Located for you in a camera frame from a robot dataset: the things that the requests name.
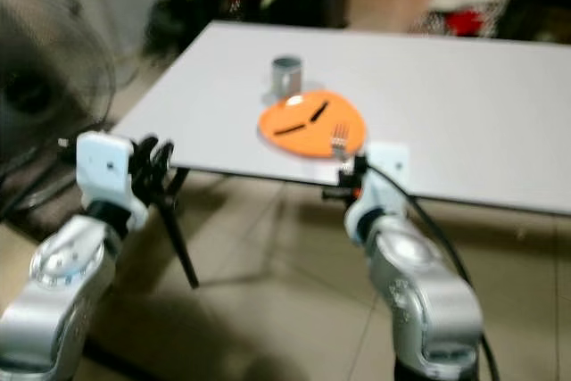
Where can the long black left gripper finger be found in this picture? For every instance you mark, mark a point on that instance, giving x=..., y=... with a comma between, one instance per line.
x=180, y=247

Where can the silver metal fork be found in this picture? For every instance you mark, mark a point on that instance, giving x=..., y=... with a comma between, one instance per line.
x=339, y=138

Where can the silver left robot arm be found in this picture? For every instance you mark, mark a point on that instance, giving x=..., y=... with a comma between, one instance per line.
x=53, y=278

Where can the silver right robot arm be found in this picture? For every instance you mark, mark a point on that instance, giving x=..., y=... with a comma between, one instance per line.
x=424, y=296

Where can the orange plate with black marks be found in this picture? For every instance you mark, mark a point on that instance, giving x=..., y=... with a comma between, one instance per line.
x=308, y=127

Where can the grey metal cup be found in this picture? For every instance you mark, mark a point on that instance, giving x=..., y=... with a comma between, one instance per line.
x=286, y=76

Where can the black bag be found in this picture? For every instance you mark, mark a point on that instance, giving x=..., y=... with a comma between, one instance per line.
x=174, y=20

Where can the red box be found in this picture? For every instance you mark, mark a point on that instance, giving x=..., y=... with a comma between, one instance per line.
x=466, y=21

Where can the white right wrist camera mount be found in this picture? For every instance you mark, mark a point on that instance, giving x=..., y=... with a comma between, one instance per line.
x=389, y=167

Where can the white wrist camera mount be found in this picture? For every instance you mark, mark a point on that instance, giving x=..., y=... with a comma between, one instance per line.
x=389, y=167
x=104, y=167

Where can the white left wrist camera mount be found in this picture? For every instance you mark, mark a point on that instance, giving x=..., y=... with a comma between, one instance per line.
x=104, y=167

